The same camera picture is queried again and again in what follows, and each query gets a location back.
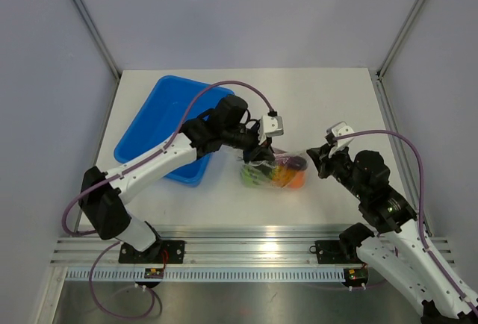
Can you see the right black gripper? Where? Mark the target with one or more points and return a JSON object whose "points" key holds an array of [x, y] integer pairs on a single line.
{"points": [[323, 158]]}

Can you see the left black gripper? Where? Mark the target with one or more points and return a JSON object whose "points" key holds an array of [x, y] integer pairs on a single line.
{"points": [[258, 152]]}

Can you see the dark purple toy eggplant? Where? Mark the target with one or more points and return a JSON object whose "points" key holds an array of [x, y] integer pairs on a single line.
{"points": [[294, 162]]}

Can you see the orange toy fruit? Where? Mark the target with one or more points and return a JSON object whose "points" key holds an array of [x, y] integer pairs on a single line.
{"points": [[297, 181]]}

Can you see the clear zip top bag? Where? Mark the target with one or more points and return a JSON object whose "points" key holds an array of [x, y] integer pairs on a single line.
{"points": [[267, 166]]}

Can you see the toy pineapple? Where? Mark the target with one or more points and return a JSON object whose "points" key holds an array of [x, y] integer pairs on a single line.
{"points": [[280, 176]]}

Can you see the green toy ball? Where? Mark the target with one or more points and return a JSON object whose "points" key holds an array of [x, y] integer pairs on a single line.
{"points": [[252, 177]]}

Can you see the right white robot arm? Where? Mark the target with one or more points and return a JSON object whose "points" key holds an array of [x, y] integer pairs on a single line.
{"points": [[390, 241]]}

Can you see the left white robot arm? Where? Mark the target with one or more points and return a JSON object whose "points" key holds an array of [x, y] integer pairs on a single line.
{"points": [[107, 193]]}

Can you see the blue plastic bin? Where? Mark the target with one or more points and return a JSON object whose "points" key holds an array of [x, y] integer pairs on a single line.
{"points": [[159, 117]]}

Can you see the right small circuit board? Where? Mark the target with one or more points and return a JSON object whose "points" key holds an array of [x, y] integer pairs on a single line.
{"points": [[356, 277]]}

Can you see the small circuit board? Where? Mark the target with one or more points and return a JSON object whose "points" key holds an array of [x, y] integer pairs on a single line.
{"points": [[154, 273], [356, 277]]}

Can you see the left small circuit board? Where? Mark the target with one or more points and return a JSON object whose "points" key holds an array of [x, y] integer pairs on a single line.
{"points": [[154, 273]]}

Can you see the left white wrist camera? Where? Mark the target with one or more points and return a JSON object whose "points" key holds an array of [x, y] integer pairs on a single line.
{"points": [[270, 126]]}

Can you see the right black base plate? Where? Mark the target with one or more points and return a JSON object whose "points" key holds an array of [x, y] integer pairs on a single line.
{"points": [[332, 252]]}

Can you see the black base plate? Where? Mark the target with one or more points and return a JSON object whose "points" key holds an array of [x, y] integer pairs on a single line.
{"points": [[332, 252], [170, 252]]}

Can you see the aluminium rail frame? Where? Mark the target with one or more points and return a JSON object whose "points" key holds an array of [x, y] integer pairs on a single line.
{"points": [[230, 246]]}

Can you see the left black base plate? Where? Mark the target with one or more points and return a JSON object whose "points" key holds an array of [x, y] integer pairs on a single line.
{"points": [[170, 252]]}

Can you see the white slotted cable duct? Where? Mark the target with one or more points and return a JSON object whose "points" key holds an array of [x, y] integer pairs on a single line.
{"points": [[206, 275]]}

